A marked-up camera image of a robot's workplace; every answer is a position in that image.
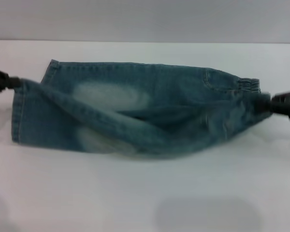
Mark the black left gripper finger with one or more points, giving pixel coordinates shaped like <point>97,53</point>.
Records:
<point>12,85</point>
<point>2,76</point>

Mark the blue denim shorts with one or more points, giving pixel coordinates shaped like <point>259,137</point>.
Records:
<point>159,130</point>

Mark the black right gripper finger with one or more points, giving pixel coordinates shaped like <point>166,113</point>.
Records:
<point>287,97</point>
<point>287,110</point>

